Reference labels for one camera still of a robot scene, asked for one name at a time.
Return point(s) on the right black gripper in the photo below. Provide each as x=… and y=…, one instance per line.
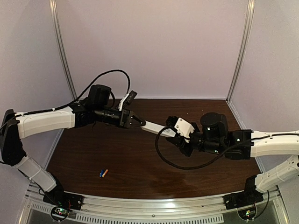
x=179, y=142

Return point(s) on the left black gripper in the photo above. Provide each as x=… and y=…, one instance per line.
x=124, y=119

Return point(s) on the white remote control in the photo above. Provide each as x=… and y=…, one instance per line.
x=156, y=128

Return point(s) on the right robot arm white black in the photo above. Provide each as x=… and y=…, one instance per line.
x=214, y=137

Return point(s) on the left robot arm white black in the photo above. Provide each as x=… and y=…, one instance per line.
x=17, y=126

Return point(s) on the orange battery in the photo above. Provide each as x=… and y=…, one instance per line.
x=104, y=173

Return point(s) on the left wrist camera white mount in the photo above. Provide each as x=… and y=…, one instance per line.
x=126, y=100

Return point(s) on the front aluminium rail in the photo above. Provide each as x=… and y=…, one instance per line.
x=196, y=210

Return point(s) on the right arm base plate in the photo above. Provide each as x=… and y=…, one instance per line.
x=241, y=199

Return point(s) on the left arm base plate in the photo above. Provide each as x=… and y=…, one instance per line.
x=64, y=200

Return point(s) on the left aluminium frame post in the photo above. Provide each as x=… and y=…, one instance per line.
x=61, y=49

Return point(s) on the aluminium frame post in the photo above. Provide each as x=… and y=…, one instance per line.
x=249, y=15
x=61, y=49

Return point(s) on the right aluminium frame post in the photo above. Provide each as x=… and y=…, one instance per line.
x=249, y=15

